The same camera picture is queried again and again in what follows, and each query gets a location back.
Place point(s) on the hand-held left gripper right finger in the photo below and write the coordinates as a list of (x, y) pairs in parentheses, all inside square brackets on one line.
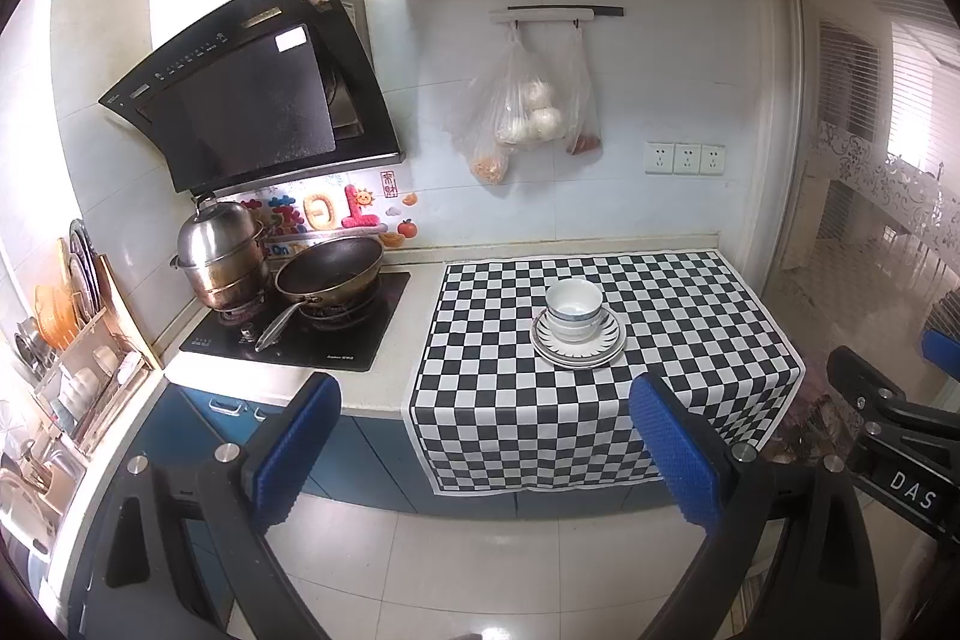
[(675, 452)]

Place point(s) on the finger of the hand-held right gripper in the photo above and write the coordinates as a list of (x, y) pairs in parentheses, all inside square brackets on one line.
[(943, 351), (862, 385)]

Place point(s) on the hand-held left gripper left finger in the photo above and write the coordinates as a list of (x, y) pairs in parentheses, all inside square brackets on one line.
[(296, 452)]

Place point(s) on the striped rim plate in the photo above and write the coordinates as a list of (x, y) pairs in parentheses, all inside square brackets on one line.
[(611, 332)]

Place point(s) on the blue patterned white bowl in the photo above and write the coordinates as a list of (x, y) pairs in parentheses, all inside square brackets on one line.
[(574, 296)]

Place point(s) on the blue base cabinet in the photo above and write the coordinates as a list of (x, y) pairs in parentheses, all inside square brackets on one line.
[(367, 452)]

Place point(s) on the black glass gas stove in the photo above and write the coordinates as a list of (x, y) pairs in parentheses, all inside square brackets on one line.
[(345, 344)]

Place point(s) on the black white checkered cloth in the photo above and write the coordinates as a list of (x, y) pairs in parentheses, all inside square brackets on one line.
[(525, 430)]

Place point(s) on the frosted glass door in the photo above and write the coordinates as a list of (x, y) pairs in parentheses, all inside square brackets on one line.
[(862, 205)]

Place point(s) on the wooden cutting board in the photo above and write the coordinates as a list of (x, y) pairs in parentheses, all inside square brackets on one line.
[(131, 325)]

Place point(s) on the stainless steel steamer pot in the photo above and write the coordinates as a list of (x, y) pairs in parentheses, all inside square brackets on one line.
[(217, 254)]

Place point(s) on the dish drying rack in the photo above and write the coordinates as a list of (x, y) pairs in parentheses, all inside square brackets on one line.
[(90, 370)]

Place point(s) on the orange plastic basket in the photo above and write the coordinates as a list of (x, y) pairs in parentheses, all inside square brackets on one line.
[(56, 317)]

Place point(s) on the clear bag with red food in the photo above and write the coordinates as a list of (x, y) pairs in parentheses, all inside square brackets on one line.
[(586, 138)]

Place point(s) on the clear bag with orange food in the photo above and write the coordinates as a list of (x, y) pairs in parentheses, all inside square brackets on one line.
[(489, 166)]

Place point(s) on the black range hood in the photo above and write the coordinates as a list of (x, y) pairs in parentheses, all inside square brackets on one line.
[(240, 100)]

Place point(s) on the clear bag of buns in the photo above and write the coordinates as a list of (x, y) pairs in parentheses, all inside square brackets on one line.
[(525, 111)]

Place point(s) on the colourful wall stickers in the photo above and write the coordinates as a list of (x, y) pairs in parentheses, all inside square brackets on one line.
[(352, 209)]

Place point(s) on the wall hook rail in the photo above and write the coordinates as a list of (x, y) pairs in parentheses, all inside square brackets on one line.
[(555, 15)]

